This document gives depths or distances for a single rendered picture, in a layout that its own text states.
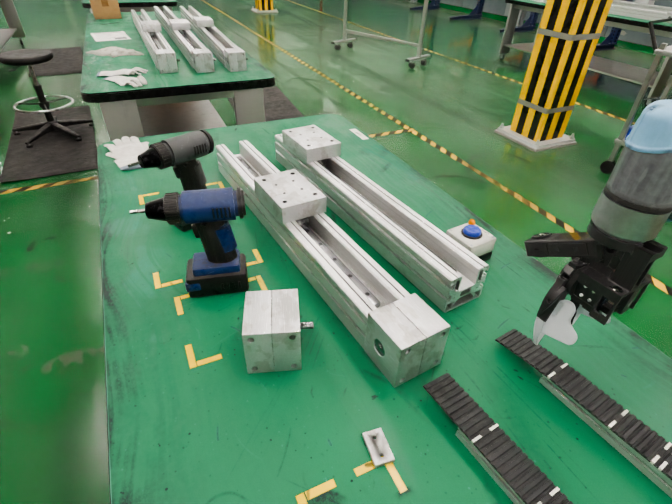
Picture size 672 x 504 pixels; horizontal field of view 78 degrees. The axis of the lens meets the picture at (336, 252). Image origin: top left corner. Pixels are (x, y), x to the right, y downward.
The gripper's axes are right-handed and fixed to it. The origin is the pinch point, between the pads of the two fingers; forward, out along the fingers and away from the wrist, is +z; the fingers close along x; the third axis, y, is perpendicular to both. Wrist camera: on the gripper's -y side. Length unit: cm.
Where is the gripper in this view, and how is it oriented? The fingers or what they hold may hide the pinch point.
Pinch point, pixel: (551, 326)
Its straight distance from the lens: 76.0
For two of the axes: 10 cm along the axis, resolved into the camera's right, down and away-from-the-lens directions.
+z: -0.5, 8.0, 5.9
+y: 5.0, 5.3, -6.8
